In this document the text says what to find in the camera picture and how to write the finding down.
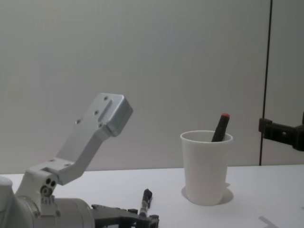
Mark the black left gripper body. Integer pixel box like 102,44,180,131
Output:
91,203,151,228

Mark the white plastic cup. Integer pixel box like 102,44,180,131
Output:
180,130,234,206

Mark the black pen with red cap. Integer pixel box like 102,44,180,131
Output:
211,113,231,143

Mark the white table cloth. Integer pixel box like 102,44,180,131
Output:
0,163,304,228

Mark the thin dark upright pole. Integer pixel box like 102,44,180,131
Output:
258,0,273,167

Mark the black clamp mount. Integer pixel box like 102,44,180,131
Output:
258,117,304,152

